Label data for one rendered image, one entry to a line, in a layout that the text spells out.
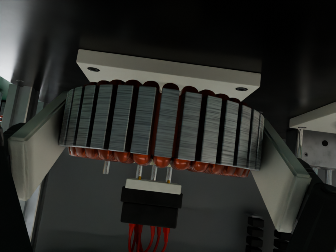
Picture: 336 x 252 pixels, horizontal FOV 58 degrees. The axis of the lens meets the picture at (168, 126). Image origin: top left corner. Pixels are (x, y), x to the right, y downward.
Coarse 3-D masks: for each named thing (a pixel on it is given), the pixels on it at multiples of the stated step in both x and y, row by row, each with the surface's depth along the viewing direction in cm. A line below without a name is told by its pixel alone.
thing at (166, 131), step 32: (96, 96) 13; (128, 96) 13; (160, 96) 13; (192, 96) 12; (224, 96) 14; (64, 128) 15; (96, 128) 13; (128, 128) 12; (160, 128) 12; (192, 128) 12; (224, 128) 13; (256, 128) 14; (128, 160) 13; (160, 160) 13; (192, 160) 12; (224, 160) 13; (256, 160) 15
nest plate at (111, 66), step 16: (80, 64) 25; (96, 64) 24; (112, 64) 24; (128, 64) 24; (144, 64) 24; (160, 64) 24; (176, 64) 25; (192, 64) 25; (96, 80) 29; (144, 80) 27; (160, 80) 26; (176, 80) 26; (192, 80) 25; (208, 80) 25; (224, 80) 25; (240, 80) 25; (256, 80) 25; (240, 96) 28
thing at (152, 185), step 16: (128, 192) 34; (144, 192) 35; (160, 192) 35; (176, 192) 33; (128, 208) 34; (144, 208) 34; (160, 208) 34; (176, 208) 35; (144, 224) 34; (160, 224) 34; (176, 224) 34
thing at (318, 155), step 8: (288, 136) 48; (304, 136) 44; (312, 136) 44; (320, 136) 44; (328, 136) 45; (288, 144) 48; (304, 144) 44; (312, 144) 44; (320, 144) 44; (328, 144) 44; (304, 152) 44; (312, 152) 44; (320, 152) 44; (328, 152) 44; (304, 160) 44; (312, 160) 44; (320, 160) 44; (328, 160) 44; (320, 168) 46; (328, 168) 45
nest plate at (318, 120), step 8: (328, 104) 31; (312, 112) 34; (320, 112) 32; (328, 112) 31; (296, 120) 38; (304, 120) 36; (312, 120) 34; (320, 120) 34; (328, 120) 33; (296, 128) 40; (304, 128) 39; (312, 128) 38; (320, 128) 38; (328, 128) 37
